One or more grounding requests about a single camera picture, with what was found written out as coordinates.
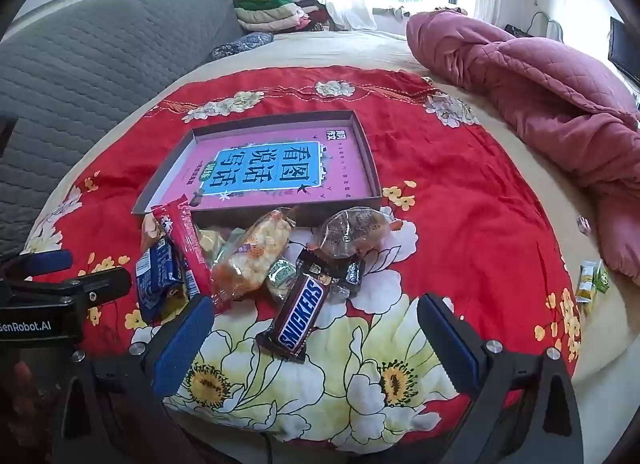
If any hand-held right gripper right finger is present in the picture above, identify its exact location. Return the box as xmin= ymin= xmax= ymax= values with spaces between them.
xmin=416 ymin=293 xmax=585 ymax=464

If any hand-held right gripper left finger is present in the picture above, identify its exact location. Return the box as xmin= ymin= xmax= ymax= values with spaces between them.
xmin=50 ymin=293 xmax=217 ymax=464

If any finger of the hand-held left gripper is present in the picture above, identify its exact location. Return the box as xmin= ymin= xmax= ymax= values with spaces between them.
xmin=0 ymin=250 xmax=74 ymax=281
xmin=10 ymin=267 xmax=132 ymax=312

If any blue snack packet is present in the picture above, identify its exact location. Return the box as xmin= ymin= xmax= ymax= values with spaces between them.
xmin=135 ymin=237 xmax=188 ymax=325

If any red snack packet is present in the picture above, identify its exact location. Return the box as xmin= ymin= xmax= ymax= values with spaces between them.
xmin=151 ymin=197 xmax=223 ymax=315

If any brown chocolate bar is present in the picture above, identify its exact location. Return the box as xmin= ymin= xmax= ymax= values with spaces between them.
xmin=256 ymin=274 xmax=331 ymax=364

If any puffed rice bar packet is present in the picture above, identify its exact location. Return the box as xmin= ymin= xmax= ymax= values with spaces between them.
xmin=210 ymin=209 xmax=301 ymax=302

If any round biscuit packet green label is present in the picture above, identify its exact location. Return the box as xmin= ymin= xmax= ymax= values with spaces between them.
xmin=265 ymin=258 xmax=298 ymax=302

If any round brown cake packet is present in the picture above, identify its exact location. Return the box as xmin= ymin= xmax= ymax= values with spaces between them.
xmin=310 ymin=207 xmax=403 ymax=260

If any dark brown chocolate packet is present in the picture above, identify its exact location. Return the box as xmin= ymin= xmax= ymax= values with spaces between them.
xmin=295 ymin=247 xmax=351 ymax=287

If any grey box with pink print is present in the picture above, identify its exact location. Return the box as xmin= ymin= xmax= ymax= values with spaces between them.
xmin=132 ymin=111 xmax=383 ymax=230

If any pale yellow snack packet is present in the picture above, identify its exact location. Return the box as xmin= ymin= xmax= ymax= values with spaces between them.
xmin=197 ymin=227 xmax=226 ymax=265

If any red floral cloth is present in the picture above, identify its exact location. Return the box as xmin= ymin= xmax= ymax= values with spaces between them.
xmin=25 ymin=67 xmax=583 ymax=445

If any dark wooden furniture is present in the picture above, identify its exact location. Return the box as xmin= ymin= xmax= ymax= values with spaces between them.
xmin=0 ymin=117 xmax=18 ymax=155

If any small yellow green packet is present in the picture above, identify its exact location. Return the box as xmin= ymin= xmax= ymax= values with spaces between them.
xmin=575 ymin=264 xmax=598 ymax=305
xmin=592 ymin=260 xmax=611 ymax=292

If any grey quilted cover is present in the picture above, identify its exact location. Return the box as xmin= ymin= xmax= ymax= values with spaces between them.
xmin=0 ymin=0 xmax=246 ymax=265

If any pink quilt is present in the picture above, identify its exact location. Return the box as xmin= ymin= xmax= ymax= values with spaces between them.
xmin=406 ymin=9 xmax=640 ymax=287

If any dark blue patterned pillow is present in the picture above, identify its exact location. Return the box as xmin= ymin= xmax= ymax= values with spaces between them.
xmin=210 ymin=32 xmax=275 ymax=61

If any stack of folded clothes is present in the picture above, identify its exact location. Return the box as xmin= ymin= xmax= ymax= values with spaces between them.
xmin=232 ymin=0 xmax=331 ymax=35

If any black monitor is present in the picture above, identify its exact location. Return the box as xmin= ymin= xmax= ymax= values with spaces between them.
xmin=607 ymin=17 xmax=640 ymax=85

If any white cable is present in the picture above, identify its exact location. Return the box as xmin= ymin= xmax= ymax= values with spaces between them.
xmin=527 ymin=9 xmax=566 ymax=42

